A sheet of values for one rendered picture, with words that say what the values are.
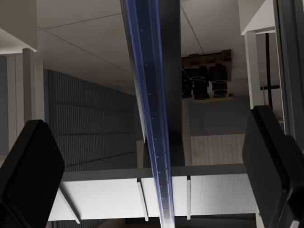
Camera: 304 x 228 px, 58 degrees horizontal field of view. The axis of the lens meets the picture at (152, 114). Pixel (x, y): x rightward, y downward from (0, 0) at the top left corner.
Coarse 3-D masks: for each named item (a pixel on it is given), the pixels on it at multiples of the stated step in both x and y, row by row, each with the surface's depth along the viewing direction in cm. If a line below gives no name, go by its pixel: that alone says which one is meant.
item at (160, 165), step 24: (144, 0) 11; (144, 24) 12; (144, 48) 13; (144, 72) 14; (144, 96) 15; (144, 120) 16; (168, 144) 18; (168, 168) 20; (168, 192) 22; (168, 216) 25
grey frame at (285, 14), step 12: (276, 0) 56; (288, 0) 53; (300, 0) 53; (276, 12) 56; (288, 12) 53; (300, 12) 53; (276, 24) 56; (288, 24) 53; (300, 24) 53; (276, 36) 57; (288, 36) 53; (300, 36) 52; (288, 48) 52; (300, 48) 52; (288, 60) 52; (300, 60) 52; (288, 72) 52; (300, 72) 52; (288, 84) 52; (300, 84) 53; (288, 96) 53; (300, 96) 53; (288, 108) 53; (300, 108) 52; (288, 120) 54; (300, 120) 51; (288, 132) 54; (300, 132) 51; (300, 144) 51
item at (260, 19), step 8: (240, 0) 96; (248, 0) 87; (256, 0) 79; (264, 0) 73; (272, 0) 73; (240, 8) 96; (248, 8) 87; (256, 8) 79; (264, 8) 77; (272, 8) 77; (240, 16) 97; (248, 16) 88; (256, 16) 82; (264, 16) 83; (272, 16) 83; (240, 24) 98; (248, 24) 89; (256, 24) 89; (264, 24) 89; (272, 24) 90; (256, 32) 96; (264, 32) 96; (272, 32) 97
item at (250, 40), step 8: (248, 32) 94; (248, 40) 94; (248, 48) 94; (256, 48) 94; (248, 56) 94; (256, 56) 93; (248, 64) 94; (256, 64) 93; (248, 72) 95; (256, 72) 93; (248, 80) 95; (256, 80) 93; (256, 88) 93; (280, 88) 68; (256, 96) 93; (256, 104) 92; (256, 216) 92; (256, 224) 93
